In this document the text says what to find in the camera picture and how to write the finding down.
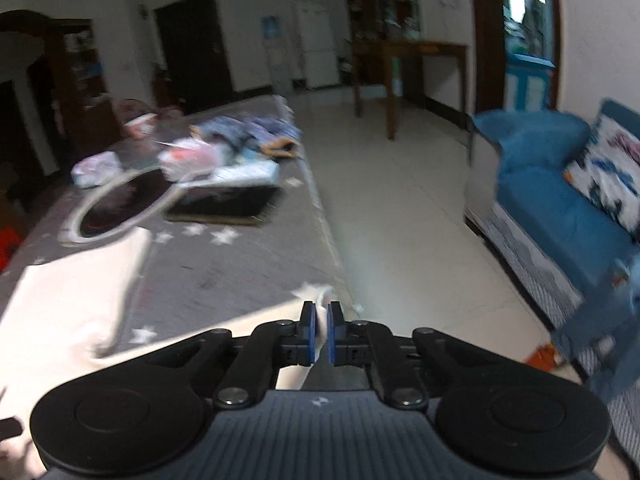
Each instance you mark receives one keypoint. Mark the white refrigerator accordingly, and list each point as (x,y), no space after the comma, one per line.
(315,45)

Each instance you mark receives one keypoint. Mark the black smartphone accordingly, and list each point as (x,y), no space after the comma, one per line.
(225,205)

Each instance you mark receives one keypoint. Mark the blue denim cloth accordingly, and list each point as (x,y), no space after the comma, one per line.
(600,320)

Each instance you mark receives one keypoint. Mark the butterfly print pillow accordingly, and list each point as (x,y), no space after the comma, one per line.
(610,175)

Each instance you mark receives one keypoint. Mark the red plastic stool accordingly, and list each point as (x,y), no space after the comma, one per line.
(10,250)

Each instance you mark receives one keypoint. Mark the wooden side table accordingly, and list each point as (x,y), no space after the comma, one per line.
(410,47)

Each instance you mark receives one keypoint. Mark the wooden door frame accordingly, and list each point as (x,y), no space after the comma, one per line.
(487,35)

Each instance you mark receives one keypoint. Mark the soft white tissue pack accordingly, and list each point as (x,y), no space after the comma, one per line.
(97,167)

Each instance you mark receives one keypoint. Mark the water dispenser with blue bottle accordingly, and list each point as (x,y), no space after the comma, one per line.
(275,60)

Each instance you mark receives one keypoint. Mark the blue knit sweater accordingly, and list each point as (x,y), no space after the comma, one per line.
(250,132)

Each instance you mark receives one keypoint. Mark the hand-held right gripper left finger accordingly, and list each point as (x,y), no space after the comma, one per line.
(310,332)

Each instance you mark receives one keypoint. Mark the grey star-patterned tablecloth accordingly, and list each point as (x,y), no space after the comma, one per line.
(225,270)

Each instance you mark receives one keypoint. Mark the wooden display cabinet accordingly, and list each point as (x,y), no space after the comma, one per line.
(370,10)
(75,85)

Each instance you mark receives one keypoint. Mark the cream sweatshirt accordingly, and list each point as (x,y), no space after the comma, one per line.
(60,310)

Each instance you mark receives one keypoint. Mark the round black induction cooktop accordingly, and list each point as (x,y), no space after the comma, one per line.
(110,210)

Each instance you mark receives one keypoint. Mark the opened pink tissue pack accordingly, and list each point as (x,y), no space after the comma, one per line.
(190,160)

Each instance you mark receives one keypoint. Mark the dark wooden door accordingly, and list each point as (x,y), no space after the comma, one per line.
(192,50)

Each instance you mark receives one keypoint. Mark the blue sofa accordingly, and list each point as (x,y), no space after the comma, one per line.
(540,205)

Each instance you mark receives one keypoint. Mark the orange packet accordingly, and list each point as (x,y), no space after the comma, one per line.
(547,356)

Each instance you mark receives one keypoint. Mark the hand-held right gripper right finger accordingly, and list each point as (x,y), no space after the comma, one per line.
(334,334)

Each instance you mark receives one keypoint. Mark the pink cartoon bowl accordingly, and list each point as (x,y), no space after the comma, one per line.
(140,127)

